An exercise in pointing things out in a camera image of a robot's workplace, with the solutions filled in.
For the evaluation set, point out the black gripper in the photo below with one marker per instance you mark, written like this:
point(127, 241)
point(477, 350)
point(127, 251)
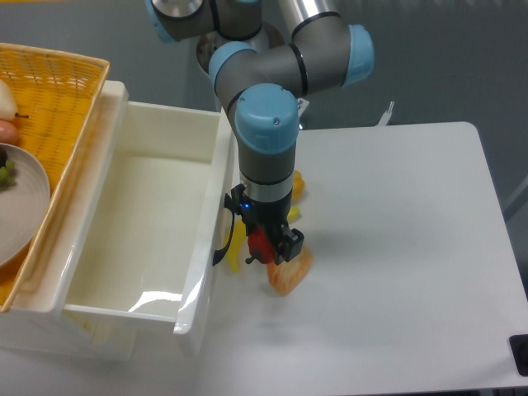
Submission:
point(271, 217)

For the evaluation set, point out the red bell pepper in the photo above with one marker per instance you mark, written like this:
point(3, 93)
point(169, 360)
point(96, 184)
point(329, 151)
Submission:
point(260, 249)

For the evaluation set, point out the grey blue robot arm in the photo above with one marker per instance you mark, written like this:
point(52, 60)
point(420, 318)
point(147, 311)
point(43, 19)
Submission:
point(259, 87)

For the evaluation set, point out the yellow bell pepper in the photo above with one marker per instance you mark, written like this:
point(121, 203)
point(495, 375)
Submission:
point(298, 186)

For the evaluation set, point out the white open upper drawer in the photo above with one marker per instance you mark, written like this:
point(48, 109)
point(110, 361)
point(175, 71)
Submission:
point(146, 261)

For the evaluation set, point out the orange bread piece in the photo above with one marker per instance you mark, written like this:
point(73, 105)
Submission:
point(286, 276)

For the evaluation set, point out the yellow banana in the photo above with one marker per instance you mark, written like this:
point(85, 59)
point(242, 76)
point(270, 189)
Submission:
point(239, 235)

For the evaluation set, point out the grey plate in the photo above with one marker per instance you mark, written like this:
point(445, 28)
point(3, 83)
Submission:
point(23, 204)

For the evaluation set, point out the black corner object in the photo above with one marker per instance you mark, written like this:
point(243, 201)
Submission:
point(519, 349)

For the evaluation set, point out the yellow woven basket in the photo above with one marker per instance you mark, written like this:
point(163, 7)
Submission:
point(59, 90)

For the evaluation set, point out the green grapes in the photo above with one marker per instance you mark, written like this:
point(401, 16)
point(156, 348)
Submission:
point(7, 170)

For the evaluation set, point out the pink sausage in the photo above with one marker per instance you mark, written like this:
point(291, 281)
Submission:
point(8, 133)

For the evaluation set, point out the white pear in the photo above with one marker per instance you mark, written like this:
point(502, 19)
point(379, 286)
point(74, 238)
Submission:
point(8, 105)

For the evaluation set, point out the black drawer handle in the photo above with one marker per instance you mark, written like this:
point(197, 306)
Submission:
point(219, 254)

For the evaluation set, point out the white table bracket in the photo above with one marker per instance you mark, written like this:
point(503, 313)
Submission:
point(386, 116)

